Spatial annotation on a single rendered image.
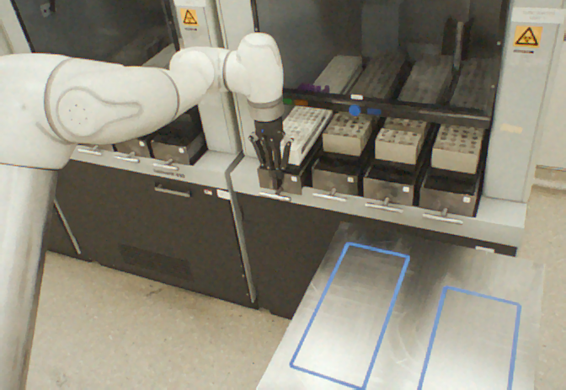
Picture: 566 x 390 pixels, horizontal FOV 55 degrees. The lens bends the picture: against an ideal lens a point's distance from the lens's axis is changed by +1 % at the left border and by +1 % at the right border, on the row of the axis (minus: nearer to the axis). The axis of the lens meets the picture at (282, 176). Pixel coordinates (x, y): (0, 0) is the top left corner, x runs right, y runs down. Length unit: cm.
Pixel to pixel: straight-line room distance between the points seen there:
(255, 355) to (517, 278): 115
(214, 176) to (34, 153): 90
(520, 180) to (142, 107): 100
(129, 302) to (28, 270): 149
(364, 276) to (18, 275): 67
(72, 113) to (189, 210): 114
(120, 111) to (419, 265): 72
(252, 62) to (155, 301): 135
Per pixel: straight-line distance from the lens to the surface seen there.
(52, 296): 260
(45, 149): 91
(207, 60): 133
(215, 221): 186
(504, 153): 146
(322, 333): 110
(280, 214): 169
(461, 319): 114
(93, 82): 80
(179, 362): 216
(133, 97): 81
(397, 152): 150
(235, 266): 198
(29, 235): 93
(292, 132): 159
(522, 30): 131
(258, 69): 129
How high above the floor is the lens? 170
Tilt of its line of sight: 36 degrees down
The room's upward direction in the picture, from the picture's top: 8 degrees counter-clockwise
